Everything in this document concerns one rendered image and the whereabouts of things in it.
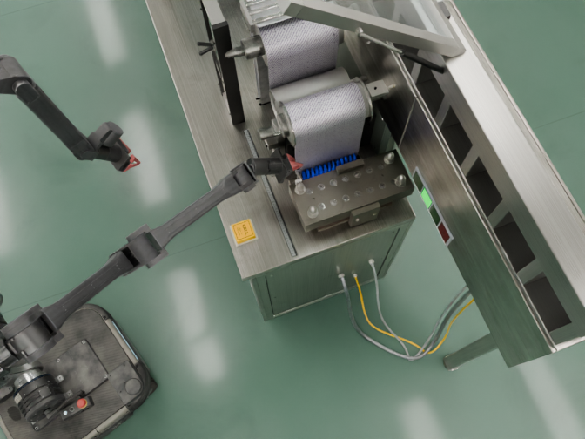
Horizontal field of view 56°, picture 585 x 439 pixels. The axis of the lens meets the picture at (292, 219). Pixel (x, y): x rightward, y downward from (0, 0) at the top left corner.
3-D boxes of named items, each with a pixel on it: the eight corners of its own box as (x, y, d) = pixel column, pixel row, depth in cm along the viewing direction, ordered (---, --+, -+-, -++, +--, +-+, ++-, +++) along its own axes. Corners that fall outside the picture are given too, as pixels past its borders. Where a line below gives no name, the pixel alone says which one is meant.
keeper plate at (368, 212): (348, 222, 198) (351, 211, 187) (374, 213, 199) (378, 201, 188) (351, 228, 197) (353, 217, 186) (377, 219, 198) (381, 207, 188)
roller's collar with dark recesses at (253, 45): (241, 49, 178) (239, 35, 172) (258, 43, 179) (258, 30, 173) (247, 64, 176) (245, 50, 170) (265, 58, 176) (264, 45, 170)
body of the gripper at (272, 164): (283, 184, 185) (264, 185, 181) (272, 158, 188) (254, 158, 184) (292, 172, 180) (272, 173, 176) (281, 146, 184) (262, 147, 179)
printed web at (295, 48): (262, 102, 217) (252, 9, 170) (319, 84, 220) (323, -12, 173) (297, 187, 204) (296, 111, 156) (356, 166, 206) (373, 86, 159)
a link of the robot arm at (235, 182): (151, 267, 154) (127, 236, 152) (145, 269, 159) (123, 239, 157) (260, 185, 174) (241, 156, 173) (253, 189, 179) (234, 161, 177)
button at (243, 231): (231, 226, 199) (230, 225, 196) (250, 220, 199) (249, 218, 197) (237, 244, 196) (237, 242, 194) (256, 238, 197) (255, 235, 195)
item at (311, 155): (295, 172, 194) (294, 146, 176) (357, 151, 196) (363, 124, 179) (295, 174, 193) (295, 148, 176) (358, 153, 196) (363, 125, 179)
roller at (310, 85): (270, 103, 192) (267, 82, 181) (338, 80, 195) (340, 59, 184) (281, 131, 188) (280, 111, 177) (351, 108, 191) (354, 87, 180)
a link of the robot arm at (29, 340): (17, 359, 132) (3, 341, 131) (55, 333, 134) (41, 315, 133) (9, 369, 123) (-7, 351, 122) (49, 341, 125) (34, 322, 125)
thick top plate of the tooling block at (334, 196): (289, 192, 196) (288, 185, 190) (393, 156, 200) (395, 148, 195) (305, 232, 190) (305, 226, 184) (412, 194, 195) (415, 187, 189)
